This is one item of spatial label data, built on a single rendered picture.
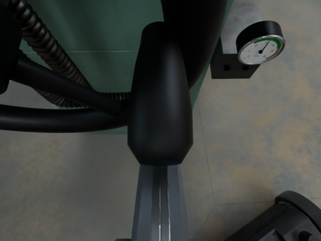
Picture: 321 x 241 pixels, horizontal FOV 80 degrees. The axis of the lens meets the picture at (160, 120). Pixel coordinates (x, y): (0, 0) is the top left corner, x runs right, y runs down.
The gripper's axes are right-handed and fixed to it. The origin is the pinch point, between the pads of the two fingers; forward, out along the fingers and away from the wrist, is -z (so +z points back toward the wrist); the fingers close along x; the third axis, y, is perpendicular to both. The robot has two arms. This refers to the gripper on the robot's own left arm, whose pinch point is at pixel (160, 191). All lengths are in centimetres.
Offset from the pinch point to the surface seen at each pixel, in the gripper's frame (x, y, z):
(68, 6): -13.5, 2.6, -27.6
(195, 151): 16, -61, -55
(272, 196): 48, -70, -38
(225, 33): 11.5, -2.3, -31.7
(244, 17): 15.5, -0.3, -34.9
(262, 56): 15.4, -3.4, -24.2
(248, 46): 12.4, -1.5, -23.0
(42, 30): -10.9, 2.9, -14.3
